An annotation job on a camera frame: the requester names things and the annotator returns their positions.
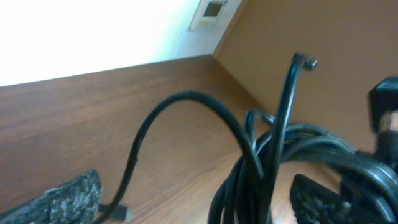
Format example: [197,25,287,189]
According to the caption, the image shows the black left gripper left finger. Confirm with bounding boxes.
[1,170,102,224]

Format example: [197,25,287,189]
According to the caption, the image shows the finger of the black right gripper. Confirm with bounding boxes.
[368,77,397,133]

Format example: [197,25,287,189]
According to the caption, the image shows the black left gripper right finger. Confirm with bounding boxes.
[289,174,389,224]

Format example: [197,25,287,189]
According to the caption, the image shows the black cable bundle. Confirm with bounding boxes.
[93,51,398,224]

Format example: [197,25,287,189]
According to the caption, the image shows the white wall thermostat panel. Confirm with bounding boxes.
[189,0,228,30]

